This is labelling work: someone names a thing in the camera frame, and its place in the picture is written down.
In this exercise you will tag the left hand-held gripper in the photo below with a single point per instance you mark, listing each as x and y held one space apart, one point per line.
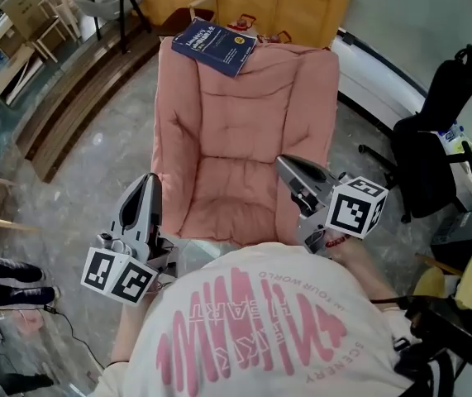
115 273

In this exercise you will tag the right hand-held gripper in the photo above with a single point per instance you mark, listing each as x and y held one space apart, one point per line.
355 209

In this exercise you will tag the pink sofa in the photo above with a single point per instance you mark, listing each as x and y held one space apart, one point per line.
239 139

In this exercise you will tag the blue book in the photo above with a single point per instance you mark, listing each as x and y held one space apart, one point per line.
215 46

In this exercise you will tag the person's left forearm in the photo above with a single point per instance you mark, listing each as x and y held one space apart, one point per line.
130 329

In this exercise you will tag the person's right forearm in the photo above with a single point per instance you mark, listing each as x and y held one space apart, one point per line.
363 263

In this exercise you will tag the black office chair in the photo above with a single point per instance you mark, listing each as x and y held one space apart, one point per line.
421 159

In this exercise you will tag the white printed t-shirt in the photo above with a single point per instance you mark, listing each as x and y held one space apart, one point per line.
260 296

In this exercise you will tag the wooden steps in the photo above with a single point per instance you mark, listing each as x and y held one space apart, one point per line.
74 97

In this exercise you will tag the wet wipes packet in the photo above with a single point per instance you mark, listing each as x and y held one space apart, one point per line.
452 139

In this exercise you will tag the white box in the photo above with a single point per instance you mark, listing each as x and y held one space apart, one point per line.
469 192

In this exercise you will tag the flat cardboard box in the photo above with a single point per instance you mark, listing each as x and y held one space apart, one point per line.
16 73

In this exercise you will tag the black chest harness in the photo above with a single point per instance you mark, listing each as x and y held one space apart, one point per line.
442 325

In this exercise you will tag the wooden chair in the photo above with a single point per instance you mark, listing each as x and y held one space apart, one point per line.
177 19

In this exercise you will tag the light wooden stool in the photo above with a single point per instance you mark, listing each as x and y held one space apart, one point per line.
53 31

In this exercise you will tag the grey chair black legs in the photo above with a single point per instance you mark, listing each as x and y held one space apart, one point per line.
103 4

